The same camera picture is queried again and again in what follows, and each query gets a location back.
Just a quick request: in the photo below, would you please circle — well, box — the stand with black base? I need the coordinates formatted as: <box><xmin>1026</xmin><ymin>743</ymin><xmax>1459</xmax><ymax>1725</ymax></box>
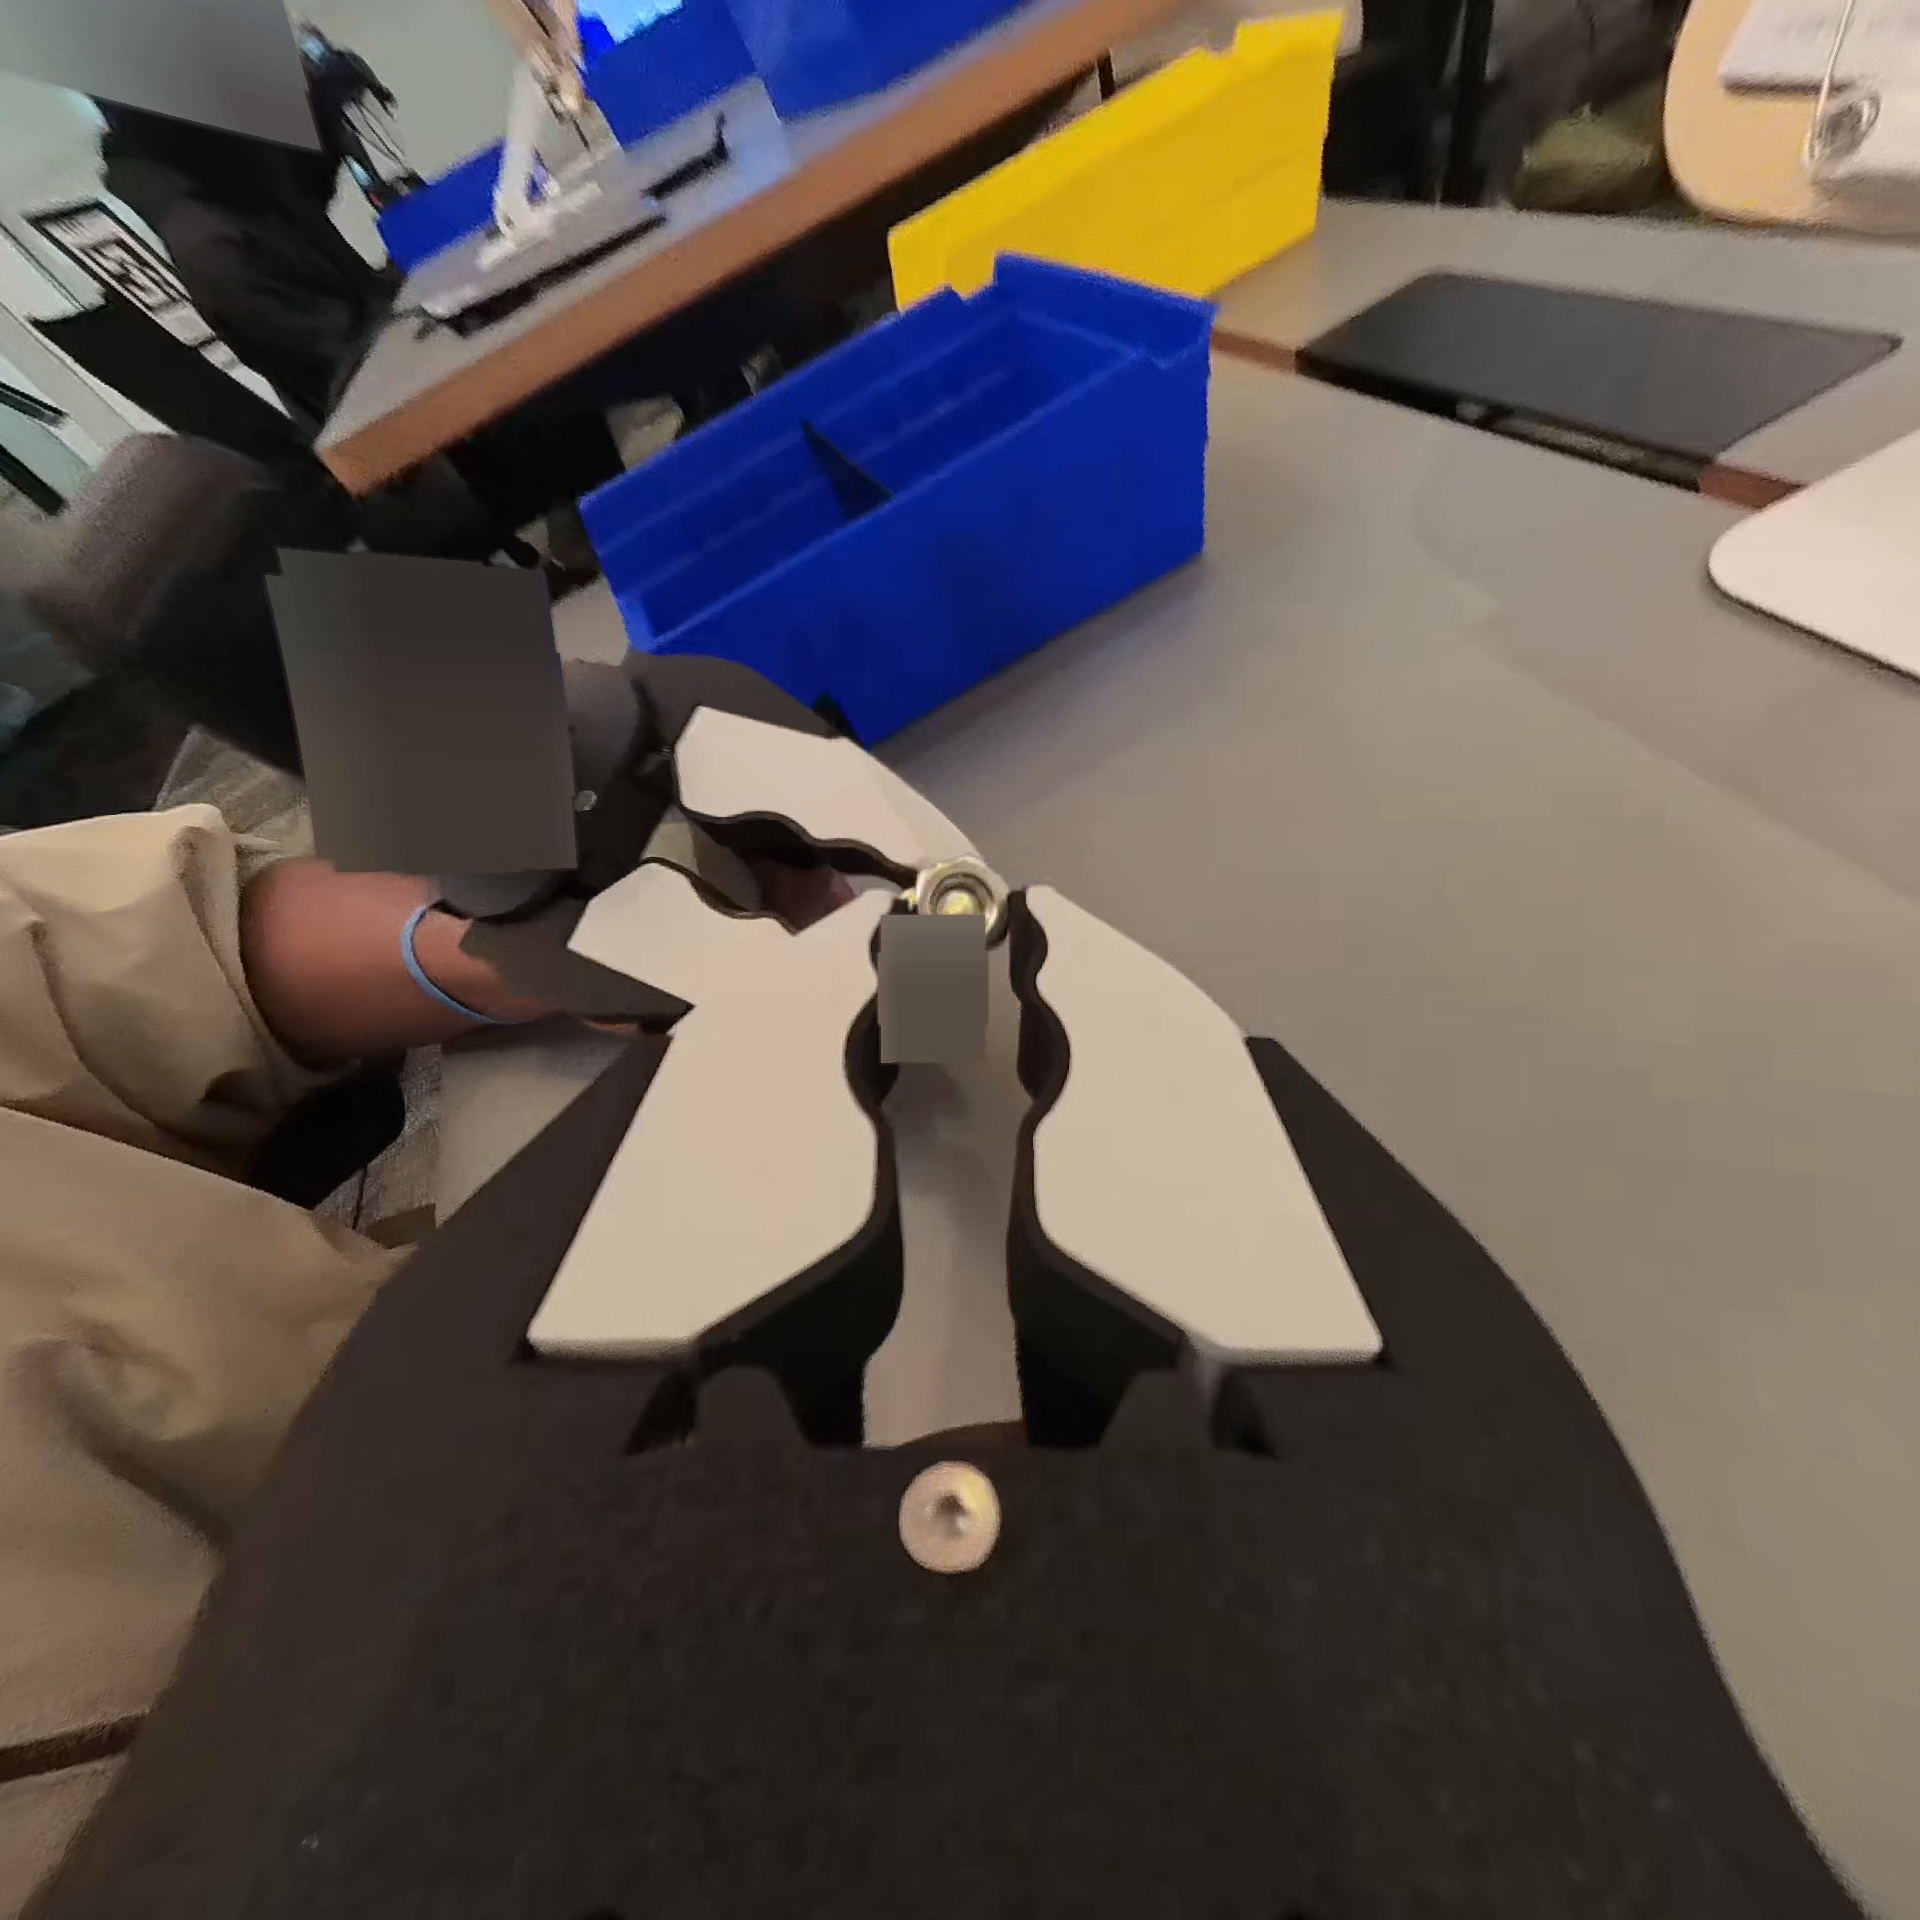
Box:
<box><xmin>403</xmin><ymin>0</ymin><xmax>791</xmax><ymax>329</ymax></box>

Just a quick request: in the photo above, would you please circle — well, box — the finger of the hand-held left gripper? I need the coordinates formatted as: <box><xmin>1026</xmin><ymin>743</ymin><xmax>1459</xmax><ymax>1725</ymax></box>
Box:
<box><xmin>583</xmin><ymin>867</ymin><xmax>906</xmax><ymax>1029</ymax></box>
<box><xmin>678</xmin><ymin>705</ymin><xmax>995</xmax><ymax>888</ymax></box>

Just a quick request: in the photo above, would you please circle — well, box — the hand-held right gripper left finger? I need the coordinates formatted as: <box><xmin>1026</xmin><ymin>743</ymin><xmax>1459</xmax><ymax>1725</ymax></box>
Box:
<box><xmin>526</xmin><ymin>888</ymin><xmax>906</xmax><ymax>1411</ymax></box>

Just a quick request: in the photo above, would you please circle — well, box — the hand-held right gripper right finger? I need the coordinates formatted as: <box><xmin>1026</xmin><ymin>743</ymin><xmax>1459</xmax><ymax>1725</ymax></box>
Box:
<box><xmin>1005</xmin><ymin>881</ymin><xmax>1386</xmax><ymax>1411</ymax></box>

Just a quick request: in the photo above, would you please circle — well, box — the blue bin with black divider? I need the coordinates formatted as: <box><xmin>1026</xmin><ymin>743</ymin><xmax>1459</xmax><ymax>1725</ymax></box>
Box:
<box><xmin>576</xmin><ymin>254</ymin><xmax>1221</xmax><ymax>749</ymax></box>

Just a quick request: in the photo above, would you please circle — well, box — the blue wristband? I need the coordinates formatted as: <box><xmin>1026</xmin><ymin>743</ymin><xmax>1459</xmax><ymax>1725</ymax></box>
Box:
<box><xmin>399</xmin><ymin>899</ymin><xmax>502</xmax><ymax>1030</ymax></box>

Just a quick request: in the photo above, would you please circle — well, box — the instruction board on white stand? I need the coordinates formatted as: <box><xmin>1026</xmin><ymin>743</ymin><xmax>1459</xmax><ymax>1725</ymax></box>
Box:
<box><xmin>1659</xmin><ymin>0</ymin><xmax>1920</xmax><ymax>688</ymax></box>

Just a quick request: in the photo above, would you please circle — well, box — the person's left forearm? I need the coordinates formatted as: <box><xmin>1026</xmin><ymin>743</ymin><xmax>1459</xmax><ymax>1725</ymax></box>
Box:
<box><xmin>240</xmin><ymin>855</ymin><xmax>609</xmax><ymax>1059</ymax></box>

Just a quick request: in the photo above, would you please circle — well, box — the yellow plastic bin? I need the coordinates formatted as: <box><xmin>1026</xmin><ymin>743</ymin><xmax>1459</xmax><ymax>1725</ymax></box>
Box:
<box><xmin>889</xmin><ymin>9</ymin><xmax>1346</xmax><ymax>313</ymax></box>

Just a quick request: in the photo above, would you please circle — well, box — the wooden rear table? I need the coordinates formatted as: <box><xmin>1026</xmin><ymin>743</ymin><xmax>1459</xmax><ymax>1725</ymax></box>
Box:
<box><xmin>317</xmin><ymin>0</ymin><xmax>1209</xmax><ymax>501</ymax></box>

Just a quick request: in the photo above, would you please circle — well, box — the black flat pad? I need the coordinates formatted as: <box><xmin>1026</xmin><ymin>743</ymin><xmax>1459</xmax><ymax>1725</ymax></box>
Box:
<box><xmin>1296</xmin><ymin>271</ymin><xmax>1907</xmax><ymax>485</ymax></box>

